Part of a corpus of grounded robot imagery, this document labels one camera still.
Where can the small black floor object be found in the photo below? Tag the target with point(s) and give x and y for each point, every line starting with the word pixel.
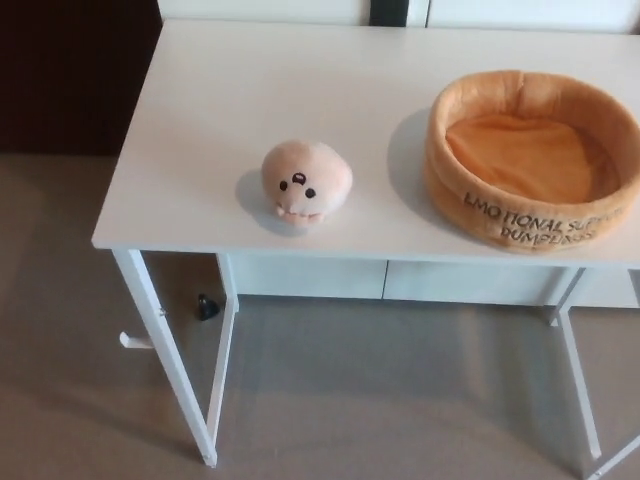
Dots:
pixel 206 309

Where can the beige plush dumpling toy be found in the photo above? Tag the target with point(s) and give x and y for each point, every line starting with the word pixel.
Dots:
pixel 310 167

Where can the white table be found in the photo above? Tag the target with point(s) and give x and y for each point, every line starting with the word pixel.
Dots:
pixel 225 125

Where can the black rectangular wall plate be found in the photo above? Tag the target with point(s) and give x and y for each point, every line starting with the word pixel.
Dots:
pixel 390 12

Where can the dark brown cabinet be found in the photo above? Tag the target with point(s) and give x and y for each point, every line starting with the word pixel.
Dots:
pixel 75 75

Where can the orange round plush plate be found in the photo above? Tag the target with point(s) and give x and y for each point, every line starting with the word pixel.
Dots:
pixel 525 150

